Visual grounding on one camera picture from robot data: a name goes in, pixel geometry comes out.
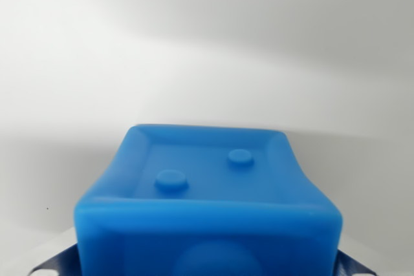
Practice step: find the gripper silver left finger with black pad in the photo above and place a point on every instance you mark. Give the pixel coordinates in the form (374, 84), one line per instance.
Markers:
(56, 261)

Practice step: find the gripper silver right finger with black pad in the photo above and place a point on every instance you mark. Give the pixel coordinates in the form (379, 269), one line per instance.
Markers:
(354, 264)

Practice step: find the blue rubber cube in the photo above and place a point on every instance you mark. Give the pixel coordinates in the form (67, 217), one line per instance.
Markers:
(207, 205)

